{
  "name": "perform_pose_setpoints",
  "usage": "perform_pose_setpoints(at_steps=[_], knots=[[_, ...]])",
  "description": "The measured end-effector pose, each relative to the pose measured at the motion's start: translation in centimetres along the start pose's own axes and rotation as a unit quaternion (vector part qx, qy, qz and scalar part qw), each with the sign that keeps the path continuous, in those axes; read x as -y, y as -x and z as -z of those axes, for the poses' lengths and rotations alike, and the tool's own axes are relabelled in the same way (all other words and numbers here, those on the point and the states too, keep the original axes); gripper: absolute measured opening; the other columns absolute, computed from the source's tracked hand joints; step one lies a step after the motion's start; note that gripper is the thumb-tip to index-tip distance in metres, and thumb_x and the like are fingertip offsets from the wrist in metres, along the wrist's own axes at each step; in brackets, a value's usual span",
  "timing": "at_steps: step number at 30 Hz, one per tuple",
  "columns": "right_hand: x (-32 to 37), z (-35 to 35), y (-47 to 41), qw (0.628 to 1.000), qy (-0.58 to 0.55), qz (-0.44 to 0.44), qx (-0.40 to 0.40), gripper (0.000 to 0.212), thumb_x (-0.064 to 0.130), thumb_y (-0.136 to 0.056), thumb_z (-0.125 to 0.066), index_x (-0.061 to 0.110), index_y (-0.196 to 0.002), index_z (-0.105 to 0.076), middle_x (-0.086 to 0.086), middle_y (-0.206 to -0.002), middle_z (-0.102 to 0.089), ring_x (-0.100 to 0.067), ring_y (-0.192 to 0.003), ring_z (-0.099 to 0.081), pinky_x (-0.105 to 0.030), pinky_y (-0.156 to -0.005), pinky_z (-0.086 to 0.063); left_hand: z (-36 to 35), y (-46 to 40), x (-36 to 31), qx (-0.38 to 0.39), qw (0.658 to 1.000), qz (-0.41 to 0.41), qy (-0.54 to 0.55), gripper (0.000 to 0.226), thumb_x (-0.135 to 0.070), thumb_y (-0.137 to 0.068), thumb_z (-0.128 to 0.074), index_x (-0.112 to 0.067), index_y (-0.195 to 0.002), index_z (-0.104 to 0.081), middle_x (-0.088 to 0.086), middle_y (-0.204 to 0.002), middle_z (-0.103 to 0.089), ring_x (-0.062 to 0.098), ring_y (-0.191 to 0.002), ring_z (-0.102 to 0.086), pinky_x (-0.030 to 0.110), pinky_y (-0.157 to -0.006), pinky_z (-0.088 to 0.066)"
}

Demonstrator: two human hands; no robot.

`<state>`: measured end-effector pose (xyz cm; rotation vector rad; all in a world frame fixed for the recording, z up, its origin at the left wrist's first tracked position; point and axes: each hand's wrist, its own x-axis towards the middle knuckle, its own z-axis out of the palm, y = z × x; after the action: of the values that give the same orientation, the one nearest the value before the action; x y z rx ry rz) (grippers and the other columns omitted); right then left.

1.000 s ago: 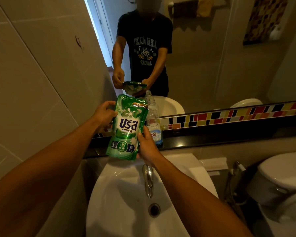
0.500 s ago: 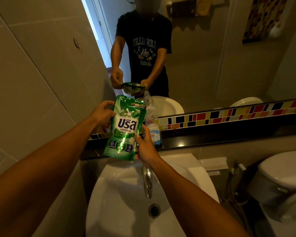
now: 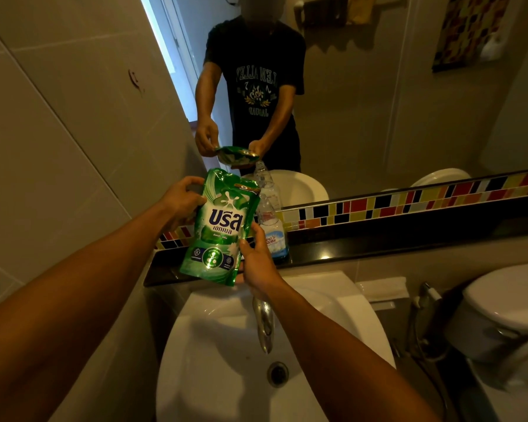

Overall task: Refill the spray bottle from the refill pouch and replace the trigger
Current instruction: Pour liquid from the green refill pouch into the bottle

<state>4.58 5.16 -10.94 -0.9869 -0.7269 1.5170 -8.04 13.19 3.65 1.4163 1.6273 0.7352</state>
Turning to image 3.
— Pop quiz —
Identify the person's left hand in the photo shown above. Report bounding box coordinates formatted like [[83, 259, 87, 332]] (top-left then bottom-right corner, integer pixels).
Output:
[[160, 176, 208, 232]]

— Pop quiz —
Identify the person's right hand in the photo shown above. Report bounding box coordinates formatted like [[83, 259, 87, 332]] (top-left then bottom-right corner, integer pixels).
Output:
[[239, 222, 283, 300]]

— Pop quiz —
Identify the green detergent refill pouch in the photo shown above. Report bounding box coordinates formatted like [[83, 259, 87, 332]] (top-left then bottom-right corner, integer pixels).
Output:
[[179, 168, 262, 287]]

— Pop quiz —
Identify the person's left forearm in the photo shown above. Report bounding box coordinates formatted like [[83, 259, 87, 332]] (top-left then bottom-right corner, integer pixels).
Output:
[[0, 201, 173, 422]]

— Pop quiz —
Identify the person's right forearm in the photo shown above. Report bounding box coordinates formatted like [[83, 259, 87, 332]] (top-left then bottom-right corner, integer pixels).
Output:
[[253, 278, 441, 422]]

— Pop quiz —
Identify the clear plastic bottle blue label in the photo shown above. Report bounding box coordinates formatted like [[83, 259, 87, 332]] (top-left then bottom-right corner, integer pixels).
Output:
[[253, 161, 290, 260]]

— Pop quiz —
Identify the chrome faucet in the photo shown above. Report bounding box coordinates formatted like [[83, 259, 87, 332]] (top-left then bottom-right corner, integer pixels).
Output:
[[252, 297, 275, 355]]

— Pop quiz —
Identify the white ceramic sink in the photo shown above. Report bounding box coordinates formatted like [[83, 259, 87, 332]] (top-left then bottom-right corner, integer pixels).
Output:
[[156, 270, 397, 422]]

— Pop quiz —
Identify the metal sink drain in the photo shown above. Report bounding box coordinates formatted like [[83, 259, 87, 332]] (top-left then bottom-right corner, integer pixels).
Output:
[[267, 361, 290, 388]]

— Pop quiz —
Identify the black stone ledge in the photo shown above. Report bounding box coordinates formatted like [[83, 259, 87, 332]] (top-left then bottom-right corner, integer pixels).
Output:
[[143, 193, 528, 288]]

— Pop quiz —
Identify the chrome bidet sprayer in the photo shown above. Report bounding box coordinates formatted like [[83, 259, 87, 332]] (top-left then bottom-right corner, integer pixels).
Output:
[[411, 281, 443, 311]]

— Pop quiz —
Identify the white toilet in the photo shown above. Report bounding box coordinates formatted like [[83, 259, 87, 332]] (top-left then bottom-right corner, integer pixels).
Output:
[[444, 263, 528, 422]]

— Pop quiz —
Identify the bidet sprayer hose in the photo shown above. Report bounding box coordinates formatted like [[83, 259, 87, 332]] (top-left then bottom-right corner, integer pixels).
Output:
[[404, 299, 450, 411]]

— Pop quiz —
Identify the wall mirror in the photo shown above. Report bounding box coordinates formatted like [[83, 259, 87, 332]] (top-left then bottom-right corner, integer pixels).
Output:
[[138, 0, 528, 209]]

